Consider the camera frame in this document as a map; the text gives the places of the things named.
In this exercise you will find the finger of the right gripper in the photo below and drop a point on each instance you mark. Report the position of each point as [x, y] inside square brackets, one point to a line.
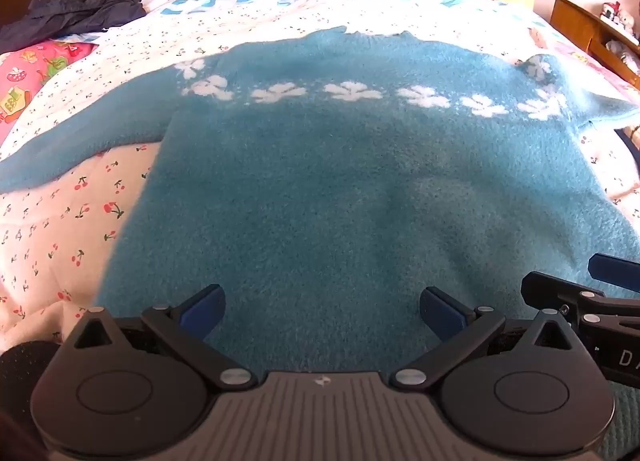
[619, 272]
[541, 291]

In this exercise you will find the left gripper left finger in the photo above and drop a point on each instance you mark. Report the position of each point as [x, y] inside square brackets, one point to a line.
[183, 330]

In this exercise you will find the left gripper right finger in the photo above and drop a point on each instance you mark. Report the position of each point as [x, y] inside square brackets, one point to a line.
[464, 334]

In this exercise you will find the blue fluffy flower sweater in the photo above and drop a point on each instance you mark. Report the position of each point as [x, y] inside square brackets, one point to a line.
[325, 181]

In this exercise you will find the dark navy clothes pile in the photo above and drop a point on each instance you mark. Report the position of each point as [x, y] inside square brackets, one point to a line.
[49, 19]

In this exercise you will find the wooden side cabinet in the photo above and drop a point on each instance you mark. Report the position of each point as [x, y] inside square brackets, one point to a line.
[591, 34]

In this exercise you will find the pink cartoon pillow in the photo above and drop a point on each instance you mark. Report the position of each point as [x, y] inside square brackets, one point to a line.
[25, 72]

